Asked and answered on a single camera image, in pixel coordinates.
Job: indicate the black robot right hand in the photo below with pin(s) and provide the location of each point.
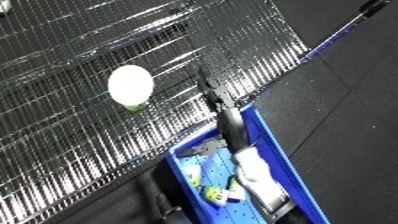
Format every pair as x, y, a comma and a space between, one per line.
232, 126

